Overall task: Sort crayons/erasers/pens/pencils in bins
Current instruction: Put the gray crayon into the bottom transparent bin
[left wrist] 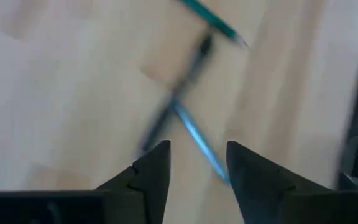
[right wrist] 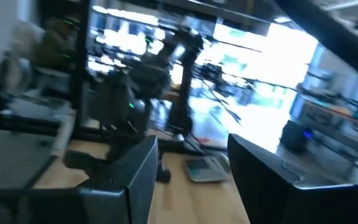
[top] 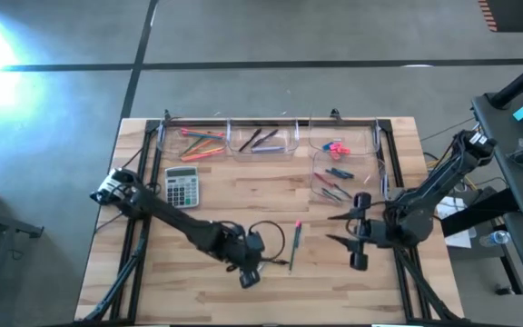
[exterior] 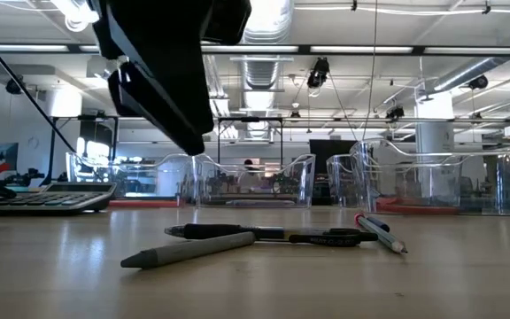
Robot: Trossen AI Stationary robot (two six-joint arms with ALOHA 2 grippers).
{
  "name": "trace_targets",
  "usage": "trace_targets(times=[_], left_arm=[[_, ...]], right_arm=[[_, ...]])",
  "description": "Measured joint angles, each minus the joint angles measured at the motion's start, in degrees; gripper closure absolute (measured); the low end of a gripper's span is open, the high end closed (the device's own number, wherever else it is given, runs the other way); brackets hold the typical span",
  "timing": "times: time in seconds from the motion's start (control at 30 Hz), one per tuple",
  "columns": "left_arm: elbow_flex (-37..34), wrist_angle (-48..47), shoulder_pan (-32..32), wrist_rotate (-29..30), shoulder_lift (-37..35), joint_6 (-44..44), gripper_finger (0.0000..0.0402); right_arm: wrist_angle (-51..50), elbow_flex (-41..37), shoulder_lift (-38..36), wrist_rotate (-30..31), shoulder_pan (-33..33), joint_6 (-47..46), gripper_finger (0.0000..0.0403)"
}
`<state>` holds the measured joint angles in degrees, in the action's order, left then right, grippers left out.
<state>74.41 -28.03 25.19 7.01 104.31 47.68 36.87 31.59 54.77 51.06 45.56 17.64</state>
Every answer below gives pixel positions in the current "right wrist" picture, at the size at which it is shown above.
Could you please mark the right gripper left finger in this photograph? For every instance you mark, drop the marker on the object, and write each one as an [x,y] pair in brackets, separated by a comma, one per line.
[120,199]

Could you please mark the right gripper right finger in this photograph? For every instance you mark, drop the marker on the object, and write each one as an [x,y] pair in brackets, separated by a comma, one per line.
[275,199]

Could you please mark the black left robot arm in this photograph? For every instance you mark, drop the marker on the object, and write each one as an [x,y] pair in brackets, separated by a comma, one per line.
[183,93]

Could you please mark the grey desk calculator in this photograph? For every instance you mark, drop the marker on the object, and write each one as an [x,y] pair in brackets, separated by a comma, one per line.
[205,169]

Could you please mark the red tag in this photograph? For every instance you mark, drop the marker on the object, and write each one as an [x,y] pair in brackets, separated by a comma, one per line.
[207,141]

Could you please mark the cluttered background workbench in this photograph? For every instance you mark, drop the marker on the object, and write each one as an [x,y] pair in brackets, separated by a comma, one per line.
[337,112]

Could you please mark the beige jacket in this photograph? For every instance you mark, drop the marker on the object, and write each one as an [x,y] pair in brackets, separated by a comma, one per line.
[23,37]

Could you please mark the white metal bracket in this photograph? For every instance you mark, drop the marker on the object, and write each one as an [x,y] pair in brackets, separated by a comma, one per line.
[61,137]

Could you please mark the black aluminium frame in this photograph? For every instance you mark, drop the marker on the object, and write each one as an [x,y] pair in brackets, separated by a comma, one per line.
[81,62]

